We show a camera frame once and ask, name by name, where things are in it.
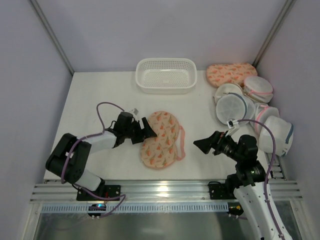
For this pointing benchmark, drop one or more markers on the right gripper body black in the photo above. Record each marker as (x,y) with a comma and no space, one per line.
(216,144)

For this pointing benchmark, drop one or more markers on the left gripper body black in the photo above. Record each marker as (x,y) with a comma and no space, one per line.
(139,131)

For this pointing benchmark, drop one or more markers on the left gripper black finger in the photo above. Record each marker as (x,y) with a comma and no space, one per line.
(137,138)
(148,132)

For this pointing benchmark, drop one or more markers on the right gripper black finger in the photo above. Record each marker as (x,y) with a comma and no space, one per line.
(211,140)
(204,149)

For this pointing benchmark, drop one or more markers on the peach floral laundry bag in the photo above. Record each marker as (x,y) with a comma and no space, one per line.
(169,144)

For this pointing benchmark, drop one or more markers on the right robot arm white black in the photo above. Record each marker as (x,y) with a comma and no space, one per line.
(249,185)

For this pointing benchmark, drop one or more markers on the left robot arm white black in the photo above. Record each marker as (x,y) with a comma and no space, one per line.
(69,158)

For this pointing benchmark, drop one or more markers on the white mesh bag blue zipper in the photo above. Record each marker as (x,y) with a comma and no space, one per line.
(233,106)

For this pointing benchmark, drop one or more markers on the white mesh bag pink trim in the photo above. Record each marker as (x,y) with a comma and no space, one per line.
(263,111)

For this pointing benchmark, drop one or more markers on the cream mesh bag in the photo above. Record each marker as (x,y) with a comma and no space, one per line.
(225,89)

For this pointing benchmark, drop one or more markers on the white mesh bag pink zipper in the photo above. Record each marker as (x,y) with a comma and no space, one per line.
(258,89)

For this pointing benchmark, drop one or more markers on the peach floral bag at back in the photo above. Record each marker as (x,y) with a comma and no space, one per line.
(235,73)

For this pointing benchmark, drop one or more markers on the white perforated plastic basket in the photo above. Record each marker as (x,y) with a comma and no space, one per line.
(166,76)

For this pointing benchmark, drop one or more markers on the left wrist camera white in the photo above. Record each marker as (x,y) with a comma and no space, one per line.
(134,111)

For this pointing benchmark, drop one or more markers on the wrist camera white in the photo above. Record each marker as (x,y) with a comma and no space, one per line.
(134,111)
(233,126)

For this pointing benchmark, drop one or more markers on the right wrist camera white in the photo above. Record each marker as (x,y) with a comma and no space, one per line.
(233,126)

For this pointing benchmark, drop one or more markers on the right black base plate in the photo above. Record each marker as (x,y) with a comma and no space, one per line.
(219,191)

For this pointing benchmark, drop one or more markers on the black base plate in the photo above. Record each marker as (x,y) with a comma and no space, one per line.
(219,191)
(111,192)

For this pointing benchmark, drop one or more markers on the aluminium mounting rail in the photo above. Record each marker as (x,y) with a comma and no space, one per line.
(164,190)

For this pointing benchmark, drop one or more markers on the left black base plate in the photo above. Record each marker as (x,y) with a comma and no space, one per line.
(111,192)

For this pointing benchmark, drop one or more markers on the slotted white cable duct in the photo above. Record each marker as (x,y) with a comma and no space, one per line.
(131,207)

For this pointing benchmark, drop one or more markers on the left aluminium corner post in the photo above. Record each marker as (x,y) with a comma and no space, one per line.
(51,34)

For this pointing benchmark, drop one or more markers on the aluminium corner post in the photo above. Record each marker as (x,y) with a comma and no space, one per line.
(51,34)
(276,26)

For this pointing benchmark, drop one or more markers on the right aluminium corner post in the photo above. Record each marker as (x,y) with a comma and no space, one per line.
(276,26)

